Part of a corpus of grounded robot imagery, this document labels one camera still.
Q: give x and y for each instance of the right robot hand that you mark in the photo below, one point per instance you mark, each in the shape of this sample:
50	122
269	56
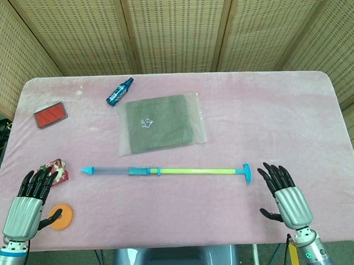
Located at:
293	206

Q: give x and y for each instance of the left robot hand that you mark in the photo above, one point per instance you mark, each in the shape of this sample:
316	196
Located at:
22	215

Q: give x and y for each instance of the orange plastic disc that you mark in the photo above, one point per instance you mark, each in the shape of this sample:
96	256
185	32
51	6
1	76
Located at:
66	218

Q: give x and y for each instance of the yellow tag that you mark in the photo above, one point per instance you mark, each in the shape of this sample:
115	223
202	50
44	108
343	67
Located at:
293	255

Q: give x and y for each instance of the red floral crumpled cloth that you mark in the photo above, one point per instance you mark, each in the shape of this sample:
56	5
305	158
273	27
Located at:
61	169

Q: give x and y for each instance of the white table leg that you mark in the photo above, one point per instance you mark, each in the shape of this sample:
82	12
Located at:
256	256

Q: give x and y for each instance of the pink tablecloth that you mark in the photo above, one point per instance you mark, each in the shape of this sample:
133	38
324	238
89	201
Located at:
197	202

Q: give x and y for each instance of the red stamp pad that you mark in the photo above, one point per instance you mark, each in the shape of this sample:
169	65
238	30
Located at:
50	115

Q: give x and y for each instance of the grey robot torso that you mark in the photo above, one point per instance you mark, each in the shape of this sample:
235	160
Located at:
173	260

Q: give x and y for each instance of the grey cloth in plastic bag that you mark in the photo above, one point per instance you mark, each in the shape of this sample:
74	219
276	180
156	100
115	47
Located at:
162	124

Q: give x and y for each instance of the blue spray bottle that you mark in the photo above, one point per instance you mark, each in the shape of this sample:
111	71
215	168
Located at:
118	92

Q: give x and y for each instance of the woven bamboo folding screen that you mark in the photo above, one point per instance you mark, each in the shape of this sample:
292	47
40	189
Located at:
175	30

